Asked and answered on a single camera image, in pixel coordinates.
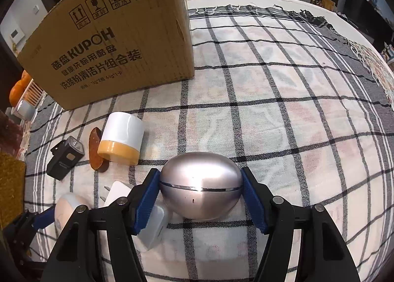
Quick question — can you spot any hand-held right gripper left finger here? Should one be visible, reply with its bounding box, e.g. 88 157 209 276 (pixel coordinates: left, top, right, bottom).
41 168 161 282

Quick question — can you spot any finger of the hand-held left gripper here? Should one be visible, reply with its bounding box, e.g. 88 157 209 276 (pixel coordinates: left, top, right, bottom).
3 206 57 250

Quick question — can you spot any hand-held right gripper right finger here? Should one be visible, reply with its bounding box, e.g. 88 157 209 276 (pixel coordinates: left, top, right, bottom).
241 166 361 282

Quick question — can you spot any silver egg-shaped metal case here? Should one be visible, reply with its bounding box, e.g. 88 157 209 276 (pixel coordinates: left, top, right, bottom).
159 152 244 221

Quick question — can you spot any brown cardboard box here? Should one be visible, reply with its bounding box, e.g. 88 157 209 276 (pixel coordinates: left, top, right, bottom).
17 0 195 111

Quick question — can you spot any white plug charger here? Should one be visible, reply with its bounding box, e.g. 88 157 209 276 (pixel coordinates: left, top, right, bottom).
99 181 173 251

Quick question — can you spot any white round night light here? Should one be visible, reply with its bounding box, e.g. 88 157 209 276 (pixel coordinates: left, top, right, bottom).
54 194 90 236

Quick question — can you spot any yellow-brown woven mat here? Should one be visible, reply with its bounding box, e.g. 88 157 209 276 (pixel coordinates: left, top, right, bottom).
0 152 27 231

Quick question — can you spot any small black flashlight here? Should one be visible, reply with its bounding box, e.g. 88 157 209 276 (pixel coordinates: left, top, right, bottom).
46 136 84 181

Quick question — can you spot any white and yellow cylindrical jar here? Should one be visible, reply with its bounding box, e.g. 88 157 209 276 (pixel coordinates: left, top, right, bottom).
98 112 145 166

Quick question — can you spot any brown oval wooden piece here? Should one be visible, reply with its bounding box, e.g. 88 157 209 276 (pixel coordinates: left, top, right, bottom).
89 127 109 173

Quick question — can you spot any checkered tablecloth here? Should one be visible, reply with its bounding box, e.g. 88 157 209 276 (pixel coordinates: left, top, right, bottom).
19 0 394 280

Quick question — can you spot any white slotted rack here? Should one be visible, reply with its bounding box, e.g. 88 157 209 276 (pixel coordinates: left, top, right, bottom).
11 80 47 121

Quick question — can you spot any orange fruit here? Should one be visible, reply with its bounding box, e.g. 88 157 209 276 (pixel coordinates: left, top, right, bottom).
9 70 33 108

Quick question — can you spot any black television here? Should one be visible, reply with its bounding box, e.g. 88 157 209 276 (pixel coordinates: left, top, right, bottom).
343 0 394 51

